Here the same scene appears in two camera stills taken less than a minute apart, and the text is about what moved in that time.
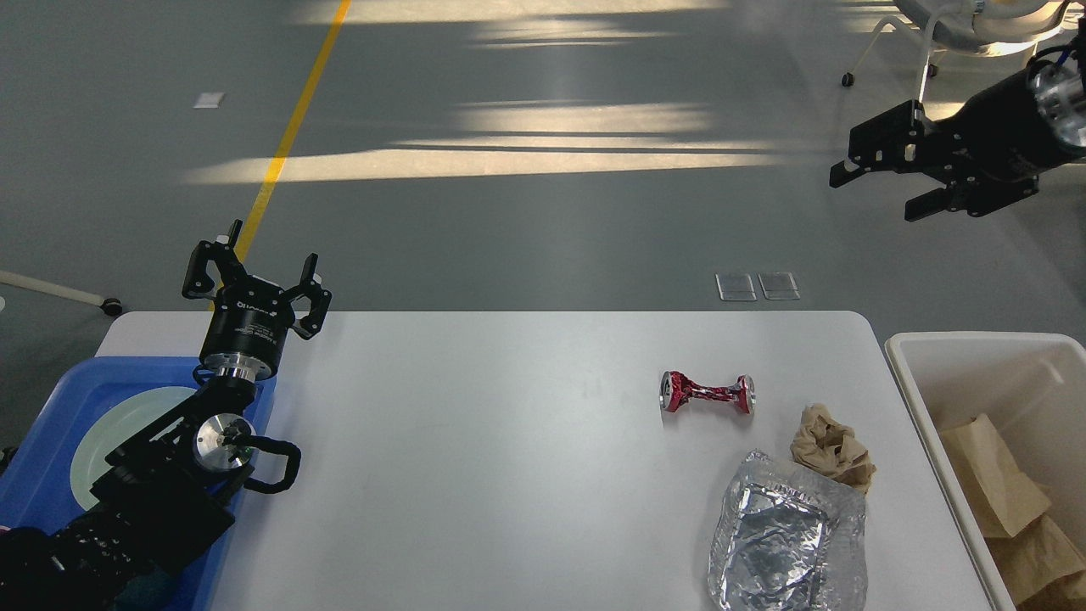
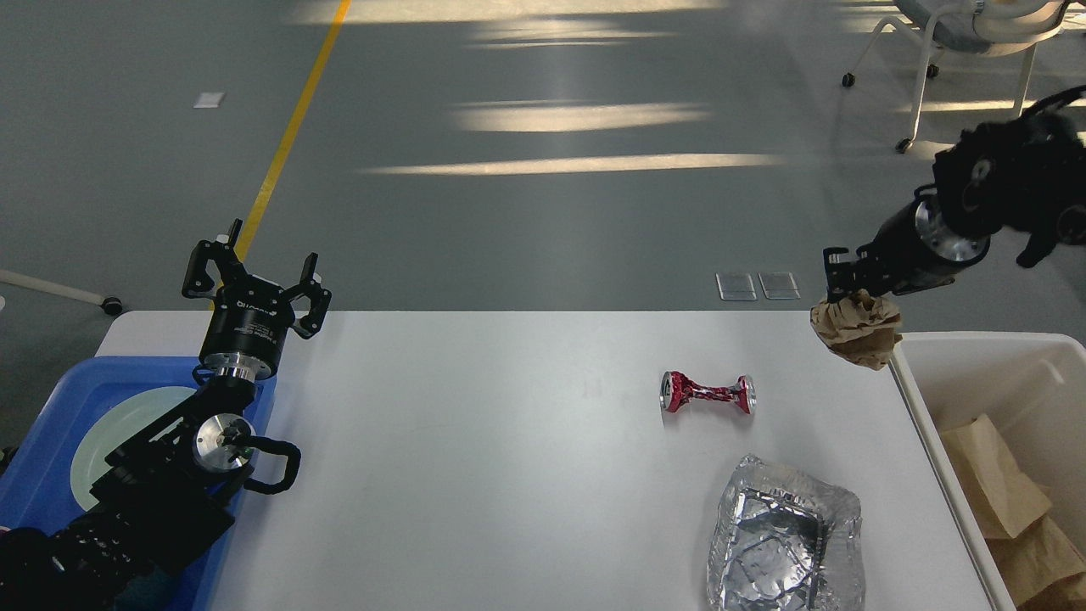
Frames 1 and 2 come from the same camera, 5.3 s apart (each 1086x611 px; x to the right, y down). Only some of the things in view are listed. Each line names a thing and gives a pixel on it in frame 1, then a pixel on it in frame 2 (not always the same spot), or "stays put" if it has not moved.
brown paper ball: (825, 446) -> (859, 327)
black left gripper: (251, 316) stays put
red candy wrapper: (677, 389) stays put
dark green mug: (155, 590) stays put
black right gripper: (995, 146) -> (916, 248)
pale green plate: (114, 425) stays put
